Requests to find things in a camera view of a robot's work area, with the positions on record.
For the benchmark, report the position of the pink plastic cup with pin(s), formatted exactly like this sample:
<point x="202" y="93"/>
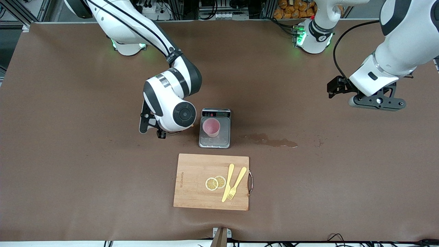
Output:
<point x="211" y="127"/>

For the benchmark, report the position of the yellow plastic fork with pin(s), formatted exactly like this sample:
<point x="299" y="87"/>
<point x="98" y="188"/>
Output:
<point x="240" y="176"/>

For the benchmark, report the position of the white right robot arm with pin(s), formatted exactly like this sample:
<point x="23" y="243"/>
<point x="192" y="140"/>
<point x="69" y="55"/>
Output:
<point x="171" y="103"/>

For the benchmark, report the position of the brown table mat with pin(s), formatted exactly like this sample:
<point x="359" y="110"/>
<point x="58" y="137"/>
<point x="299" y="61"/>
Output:
<point x="103" y="188"/>

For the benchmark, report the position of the silver digital kitchen scale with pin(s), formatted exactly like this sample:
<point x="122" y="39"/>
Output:
<point x="226" y="139"/>

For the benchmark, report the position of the white terminal block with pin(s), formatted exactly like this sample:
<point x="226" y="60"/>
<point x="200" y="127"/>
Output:
<point x="223" y="15"/>

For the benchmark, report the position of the white power strip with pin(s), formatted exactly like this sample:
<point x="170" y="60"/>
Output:
<point x="157" y="15"/>

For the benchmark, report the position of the yellow plastic knife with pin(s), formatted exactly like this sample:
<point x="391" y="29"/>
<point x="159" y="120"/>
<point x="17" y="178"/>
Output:
<point x="227" y="183"/>

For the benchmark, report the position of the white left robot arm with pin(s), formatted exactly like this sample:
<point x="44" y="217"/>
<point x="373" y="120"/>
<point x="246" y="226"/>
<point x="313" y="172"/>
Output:
<point x="404" y="44"/>

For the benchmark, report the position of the aluminium frame strut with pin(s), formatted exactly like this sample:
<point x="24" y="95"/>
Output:
<point x="44" y="8"/>

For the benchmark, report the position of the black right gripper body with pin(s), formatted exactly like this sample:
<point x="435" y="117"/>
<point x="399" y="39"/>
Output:
<point x="161" y="133"/>

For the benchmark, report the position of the orange snack packs pile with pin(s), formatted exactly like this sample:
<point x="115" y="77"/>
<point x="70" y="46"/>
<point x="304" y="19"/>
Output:
<point x="291" y="10"/>

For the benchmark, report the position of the lemon slice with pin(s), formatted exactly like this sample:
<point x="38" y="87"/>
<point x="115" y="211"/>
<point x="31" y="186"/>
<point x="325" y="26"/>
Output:
<point x="211" y="184"/>
<point x="221" y="181"/>

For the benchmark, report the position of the metal camera stand bracket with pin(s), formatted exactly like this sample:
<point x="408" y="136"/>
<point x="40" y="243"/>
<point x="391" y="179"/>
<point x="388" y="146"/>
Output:
<point x="219" y="240"/>

